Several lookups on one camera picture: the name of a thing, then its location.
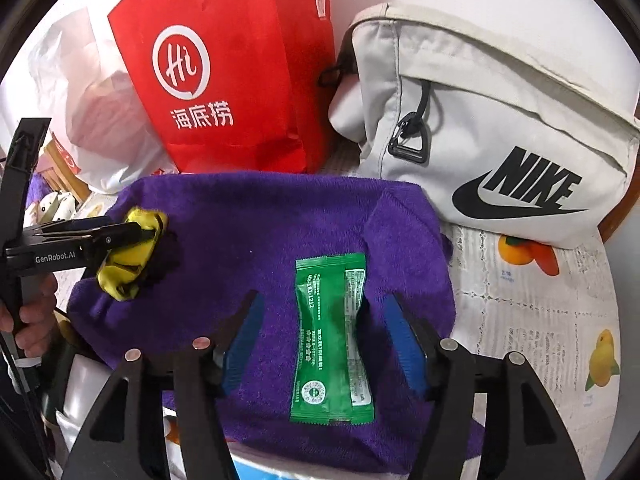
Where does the purple towel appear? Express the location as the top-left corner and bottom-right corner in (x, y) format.
(66, 172), (486, 476)

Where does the blue and white box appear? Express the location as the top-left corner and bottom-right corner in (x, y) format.
(234, 455), (306, 480)

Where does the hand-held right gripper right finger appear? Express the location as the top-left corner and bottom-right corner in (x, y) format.
(382, 294), (586, 480)

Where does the green foil packet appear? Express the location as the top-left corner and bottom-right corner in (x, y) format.
(290, 252), (376, 426)

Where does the red paper bag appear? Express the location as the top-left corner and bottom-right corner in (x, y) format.
(107, 0), (337, 175)

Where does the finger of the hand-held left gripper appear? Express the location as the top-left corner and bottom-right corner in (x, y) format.
(75, 222), (162, 262)
(36, 215), (117, 235)

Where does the person's left hand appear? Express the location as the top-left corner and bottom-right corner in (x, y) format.
(0, 274), (59, 347)

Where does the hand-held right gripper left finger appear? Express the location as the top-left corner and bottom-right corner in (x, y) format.
(61, 290), (266, 480)

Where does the white plastic bag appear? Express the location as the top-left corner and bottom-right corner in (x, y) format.
(0, 7), (181, 196)

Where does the light grey waist bag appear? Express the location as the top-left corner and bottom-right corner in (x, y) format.
(327, 2), (640, 250)

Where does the yellow black-striped cloth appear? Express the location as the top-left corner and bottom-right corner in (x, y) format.
(96, 207), (169, 302)

